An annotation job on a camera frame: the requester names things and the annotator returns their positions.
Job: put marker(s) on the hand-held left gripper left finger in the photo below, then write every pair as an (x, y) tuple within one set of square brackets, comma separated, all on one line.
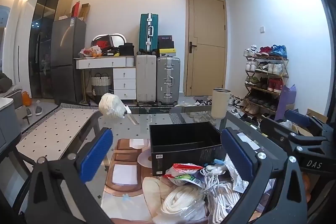
[(97, 153)]

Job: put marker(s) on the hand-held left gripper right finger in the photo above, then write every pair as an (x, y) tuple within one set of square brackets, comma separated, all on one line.
[(236, 153)]

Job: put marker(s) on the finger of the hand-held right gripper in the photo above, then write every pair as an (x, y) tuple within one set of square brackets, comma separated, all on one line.
[(296, 115), (275, 132)]

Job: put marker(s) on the white and blue plush toy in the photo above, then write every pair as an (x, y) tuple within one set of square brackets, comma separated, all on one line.
[(215, 164)]

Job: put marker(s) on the red-edged clear zip bag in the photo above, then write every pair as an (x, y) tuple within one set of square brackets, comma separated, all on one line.
[(183, 167)]

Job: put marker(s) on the green and white sachet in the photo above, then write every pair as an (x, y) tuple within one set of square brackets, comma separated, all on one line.
[(187, 180)]

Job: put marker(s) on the black cardboard box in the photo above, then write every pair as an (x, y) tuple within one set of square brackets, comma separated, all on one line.
[(181, 140)]

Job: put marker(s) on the crumpled white plastic bag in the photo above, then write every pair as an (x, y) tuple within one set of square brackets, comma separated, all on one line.
[(286, 124)]

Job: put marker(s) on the purple bag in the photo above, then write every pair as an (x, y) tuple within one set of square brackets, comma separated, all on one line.
[(284, 100)]

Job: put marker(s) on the open cardboard box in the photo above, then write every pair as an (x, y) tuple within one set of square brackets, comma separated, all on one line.
[(309, 129)]

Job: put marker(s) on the white printed packet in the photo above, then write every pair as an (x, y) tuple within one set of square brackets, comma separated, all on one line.
[(240, 183)]

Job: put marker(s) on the white paper slip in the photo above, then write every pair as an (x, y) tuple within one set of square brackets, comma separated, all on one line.
[(137, 143)]

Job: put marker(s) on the white bundled plastic bag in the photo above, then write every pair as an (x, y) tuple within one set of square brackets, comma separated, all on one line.
[(110, 106)]

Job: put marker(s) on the white dotted rug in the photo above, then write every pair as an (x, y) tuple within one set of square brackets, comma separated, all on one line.
[(52, 132)]

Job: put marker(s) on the cream cylindrical container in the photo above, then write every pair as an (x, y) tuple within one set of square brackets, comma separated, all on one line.
[(221, 103)]

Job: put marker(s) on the pile of shoes on floor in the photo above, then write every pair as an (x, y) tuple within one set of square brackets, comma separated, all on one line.
[(202, 111)]

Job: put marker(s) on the shoe rack with shoes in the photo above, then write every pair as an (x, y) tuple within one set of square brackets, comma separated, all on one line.
[(262, 67)]

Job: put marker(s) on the woven basket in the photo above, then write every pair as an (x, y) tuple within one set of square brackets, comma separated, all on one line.
[(99, 85)]

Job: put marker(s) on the grey slipper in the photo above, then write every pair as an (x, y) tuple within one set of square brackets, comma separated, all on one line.
[(29, 112), (38, 110)]

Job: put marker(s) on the white desk with drawers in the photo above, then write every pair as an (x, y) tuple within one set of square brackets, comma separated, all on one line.
[(123, 77)]

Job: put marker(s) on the white suitcase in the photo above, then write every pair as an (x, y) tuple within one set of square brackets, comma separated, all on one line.
[(146, 79)]

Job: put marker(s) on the orange bag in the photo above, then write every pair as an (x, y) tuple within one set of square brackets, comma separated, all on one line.
[(26, 99)]

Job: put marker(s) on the silver suitcase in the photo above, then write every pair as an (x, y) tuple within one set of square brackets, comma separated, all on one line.
[(168, 79)]

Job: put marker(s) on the bag of fruit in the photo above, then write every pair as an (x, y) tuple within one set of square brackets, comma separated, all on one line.
[(90, 53)]

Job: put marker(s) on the grey refrigerator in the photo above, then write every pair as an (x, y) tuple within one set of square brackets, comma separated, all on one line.
[(67, 56)]

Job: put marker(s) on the black bag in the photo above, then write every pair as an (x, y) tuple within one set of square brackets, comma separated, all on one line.
[(126, 49)]

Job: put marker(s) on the red and black box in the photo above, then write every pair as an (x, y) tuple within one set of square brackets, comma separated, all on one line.
[(102, 43)]

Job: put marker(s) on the tan wooden door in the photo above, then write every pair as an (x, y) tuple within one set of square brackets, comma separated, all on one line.
[(204, 43)]

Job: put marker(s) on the yellow and black box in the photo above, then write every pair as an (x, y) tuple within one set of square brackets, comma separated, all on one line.
[(166, 52)]

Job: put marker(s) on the black glass cabinet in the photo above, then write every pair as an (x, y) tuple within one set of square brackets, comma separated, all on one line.
[(43, 43)]

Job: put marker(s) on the teal suitcase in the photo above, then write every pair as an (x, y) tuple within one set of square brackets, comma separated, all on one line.
[(147, 32)]

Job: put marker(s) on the black flat box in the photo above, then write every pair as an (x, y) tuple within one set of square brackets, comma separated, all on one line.
[(165, 41)]

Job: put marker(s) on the tall cardboard carton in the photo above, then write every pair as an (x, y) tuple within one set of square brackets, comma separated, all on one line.
[(84, 12)]

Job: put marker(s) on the red carton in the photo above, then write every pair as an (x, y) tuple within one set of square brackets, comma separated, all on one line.
[(76, 10)]

